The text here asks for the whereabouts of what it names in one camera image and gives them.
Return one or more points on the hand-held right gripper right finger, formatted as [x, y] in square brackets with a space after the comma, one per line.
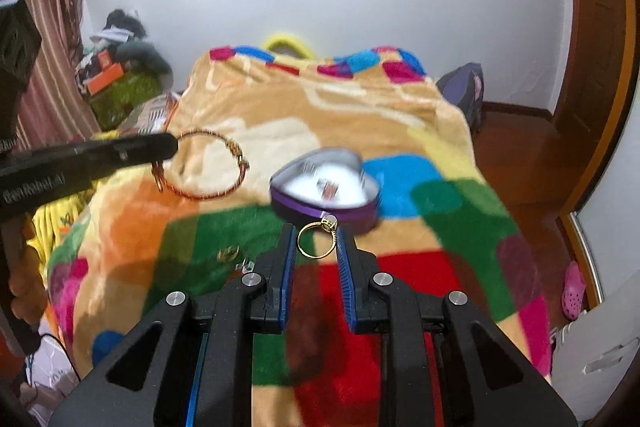
[345, 272]

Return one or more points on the yellow cloth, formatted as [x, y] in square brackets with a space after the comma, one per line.
[52, 217]

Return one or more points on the small gold jewelry piece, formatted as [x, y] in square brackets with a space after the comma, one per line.
[228, 253]

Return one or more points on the dark backpack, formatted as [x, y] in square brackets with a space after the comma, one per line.
[462, 94]

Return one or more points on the colourful patchwork blanket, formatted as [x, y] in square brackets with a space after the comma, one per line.
[305, 117]

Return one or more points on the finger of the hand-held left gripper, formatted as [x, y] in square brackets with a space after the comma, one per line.
[125, 151]

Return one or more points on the person's left hand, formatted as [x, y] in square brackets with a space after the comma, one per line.
[29, 289]

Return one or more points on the white plastic appliance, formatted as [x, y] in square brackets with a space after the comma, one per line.
[602, 352]

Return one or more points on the pink clog shoe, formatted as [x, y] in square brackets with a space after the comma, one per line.
[573, 289]

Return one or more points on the printed pillow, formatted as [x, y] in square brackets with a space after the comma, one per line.
[150, 113]

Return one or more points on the yellow plastic hoop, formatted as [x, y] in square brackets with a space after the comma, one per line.
[286, 39]

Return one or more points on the wooden door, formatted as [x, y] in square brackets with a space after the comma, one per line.
[595, 57]

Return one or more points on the purple heart-shaped box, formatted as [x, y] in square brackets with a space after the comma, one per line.
[320, 213]

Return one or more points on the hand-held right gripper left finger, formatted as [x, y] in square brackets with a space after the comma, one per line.
[284, 272]

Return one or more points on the pile of clothes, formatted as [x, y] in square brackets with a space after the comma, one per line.
[130, 57]

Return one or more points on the orange box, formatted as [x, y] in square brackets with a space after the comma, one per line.
[104, 79]

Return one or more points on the striped curtain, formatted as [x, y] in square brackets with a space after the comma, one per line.
[52, 32]

